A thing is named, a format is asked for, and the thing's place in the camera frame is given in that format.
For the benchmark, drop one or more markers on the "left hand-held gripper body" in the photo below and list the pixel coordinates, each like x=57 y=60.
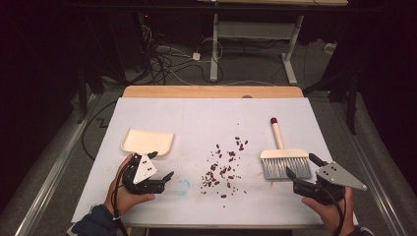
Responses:
x=144 y=170

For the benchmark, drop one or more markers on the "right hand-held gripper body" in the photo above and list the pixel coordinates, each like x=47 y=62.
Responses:
x=334 y=177

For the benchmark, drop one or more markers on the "cream brush with red tip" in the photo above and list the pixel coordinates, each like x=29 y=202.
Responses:
x=285 y=162

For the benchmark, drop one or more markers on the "cream plastic dustpan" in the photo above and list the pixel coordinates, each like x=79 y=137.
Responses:
x=147 y=141

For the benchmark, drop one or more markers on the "red beans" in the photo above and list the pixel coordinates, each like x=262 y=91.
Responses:
x=223 y=171

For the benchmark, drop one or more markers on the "person's left hand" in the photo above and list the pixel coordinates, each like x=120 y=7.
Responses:
x=123 y=200

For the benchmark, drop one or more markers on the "person's right hand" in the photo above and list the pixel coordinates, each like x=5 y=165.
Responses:
x=331 y=216

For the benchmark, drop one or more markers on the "white table sheet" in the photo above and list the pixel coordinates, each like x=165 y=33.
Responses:
x=196 y=121

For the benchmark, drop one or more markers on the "black metal stand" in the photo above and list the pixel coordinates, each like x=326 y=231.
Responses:
x=82 y=98
x=351 y=98

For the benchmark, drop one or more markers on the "white power adapter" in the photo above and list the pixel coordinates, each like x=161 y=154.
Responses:
x=196 y=56

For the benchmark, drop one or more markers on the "small white box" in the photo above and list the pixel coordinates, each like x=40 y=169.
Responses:
x=329 y=48

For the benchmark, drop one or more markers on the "aluminium floor rail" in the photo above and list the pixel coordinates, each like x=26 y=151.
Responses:
x=52 y=177
x=373 y=170

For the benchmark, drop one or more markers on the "white metal desk frame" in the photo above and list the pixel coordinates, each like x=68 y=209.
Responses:
x=214 y=49

